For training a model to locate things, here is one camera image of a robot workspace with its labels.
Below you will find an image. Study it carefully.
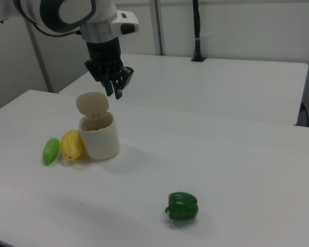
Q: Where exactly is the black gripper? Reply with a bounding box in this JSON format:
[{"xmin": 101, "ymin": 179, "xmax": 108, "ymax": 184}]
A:
[{"xmin": 84, "ymin": 37, "xmax": 134, "ymax": 100}]

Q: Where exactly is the beige garbage bin lid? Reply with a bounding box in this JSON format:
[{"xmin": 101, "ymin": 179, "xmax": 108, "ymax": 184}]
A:
[{"xmin": 75, "ymin": 91, "xmax": 110, "ymax": 119}]

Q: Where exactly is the white plastic garbage bin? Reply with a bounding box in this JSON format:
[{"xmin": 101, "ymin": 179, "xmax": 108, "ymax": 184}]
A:
[{"xmin": 78, "ymin": 112, "xmax": 121, "ymax": 161}]

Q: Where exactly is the yellow toy melon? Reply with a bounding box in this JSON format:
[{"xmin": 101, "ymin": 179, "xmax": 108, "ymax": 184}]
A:
[{"xmin": 60, "ymin": 130, "xmax": 85, "ymax": 163}]

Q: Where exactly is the light green toy cucumber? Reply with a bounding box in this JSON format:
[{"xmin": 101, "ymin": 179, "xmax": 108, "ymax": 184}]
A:
[{"xmin": 42, "ymin": 138, "xmax": 60, "ymax": 166}]

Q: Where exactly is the black pole with clamp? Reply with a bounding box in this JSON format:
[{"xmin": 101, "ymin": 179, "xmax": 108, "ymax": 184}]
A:
[{"xmin": 191, "ymin": 0, "xmax": 207, "ymax": 63}]

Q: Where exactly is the white side table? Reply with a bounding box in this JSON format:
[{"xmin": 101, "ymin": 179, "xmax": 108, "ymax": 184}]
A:
[{"xmin": 58, "ymin": 53, "xmax": 309, "ymax": 126}]

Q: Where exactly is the dark green toy bell pepper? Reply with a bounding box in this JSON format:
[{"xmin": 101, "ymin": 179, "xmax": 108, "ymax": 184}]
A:
[{"xmin": 164, "ymin": 191, "xmax": 198, "ymax": 221}]

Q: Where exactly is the grey partition frame post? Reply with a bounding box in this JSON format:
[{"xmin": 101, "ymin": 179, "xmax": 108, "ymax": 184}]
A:
[
  {"xmin": 25, "ymin": 19, "xmax": 54, "ymax": 93},
  {"xmin": 148, "ymin": 0, "xmax": 166, "ymax": 56}
]

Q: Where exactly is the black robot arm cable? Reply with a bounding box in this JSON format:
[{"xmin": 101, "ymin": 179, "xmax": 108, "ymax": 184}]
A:
[{"xmin": 16, "ymin": 0, "xmax": 82, "ymax": 37}]

